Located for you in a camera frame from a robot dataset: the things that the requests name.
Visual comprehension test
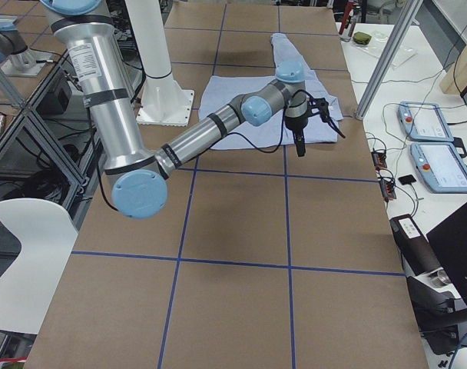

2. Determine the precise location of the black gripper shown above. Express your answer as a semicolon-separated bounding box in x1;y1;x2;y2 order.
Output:
286;116;308;156

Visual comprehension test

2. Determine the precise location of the light blue striped shirt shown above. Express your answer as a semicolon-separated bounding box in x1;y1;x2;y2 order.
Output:
199;33;344;152

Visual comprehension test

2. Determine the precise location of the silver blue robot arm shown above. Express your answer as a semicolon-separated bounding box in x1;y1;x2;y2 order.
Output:
44;1;305;218

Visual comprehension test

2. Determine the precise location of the green pouch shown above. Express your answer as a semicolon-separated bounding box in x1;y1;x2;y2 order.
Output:
353;32;372;46

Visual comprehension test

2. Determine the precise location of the far blue teach pendant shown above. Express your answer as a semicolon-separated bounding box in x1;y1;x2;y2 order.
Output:
397;101;454;142

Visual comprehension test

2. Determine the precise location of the blue teach pendant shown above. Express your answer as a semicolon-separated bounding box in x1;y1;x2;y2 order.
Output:
410;142;467;194
397;101;454;142

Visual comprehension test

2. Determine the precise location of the near blue teach pendant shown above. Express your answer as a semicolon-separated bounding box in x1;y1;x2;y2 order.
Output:
410;142;467;194

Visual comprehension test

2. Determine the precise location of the black labelled box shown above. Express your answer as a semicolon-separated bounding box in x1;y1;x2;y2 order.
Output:
389;214;441;275

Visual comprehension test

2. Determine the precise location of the black monitor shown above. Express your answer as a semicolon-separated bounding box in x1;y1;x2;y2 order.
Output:
427;202;467;304

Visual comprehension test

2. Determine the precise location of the white chair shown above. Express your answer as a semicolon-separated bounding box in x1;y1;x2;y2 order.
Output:
0;198;78;334

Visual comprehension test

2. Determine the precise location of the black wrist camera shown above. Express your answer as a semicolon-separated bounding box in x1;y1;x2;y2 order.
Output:
310;98;331;124

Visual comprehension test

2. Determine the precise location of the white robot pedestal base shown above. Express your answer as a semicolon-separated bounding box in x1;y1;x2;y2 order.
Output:
125;0;194;126

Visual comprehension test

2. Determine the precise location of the aluminium frame post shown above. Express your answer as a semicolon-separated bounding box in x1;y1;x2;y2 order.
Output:
354;0;423;120

